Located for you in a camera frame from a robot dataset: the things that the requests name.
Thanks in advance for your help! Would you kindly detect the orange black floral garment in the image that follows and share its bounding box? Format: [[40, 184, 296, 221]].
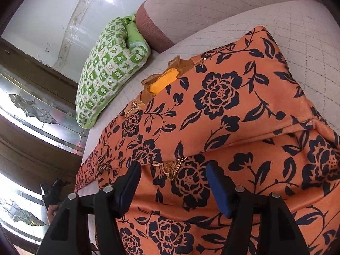
[[75, 27, 339, 254]]

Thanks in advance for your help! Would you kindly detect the wooden mirrored wardrobe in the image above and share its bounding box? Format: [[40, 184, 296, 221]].
[[1, 40, 89, 252]]

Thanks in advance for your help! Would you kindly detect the pink bolster pillow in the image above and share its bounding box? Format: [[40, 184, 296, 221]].
[[135, 0, 295, 53]]

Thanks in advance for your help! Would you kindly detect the person's left hand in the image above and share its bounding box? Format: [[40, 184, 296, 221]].
[[47, 204, 59, 224]]

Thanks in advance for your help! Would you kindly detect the green white patterned pillow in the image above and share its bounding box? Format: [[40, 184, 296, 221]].
[[75, 14, 151, 129]]

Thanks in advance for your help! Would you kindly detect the pink quilted mattress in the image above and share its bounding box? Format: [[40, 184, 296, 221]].
[[75, 1, 339, 195]]

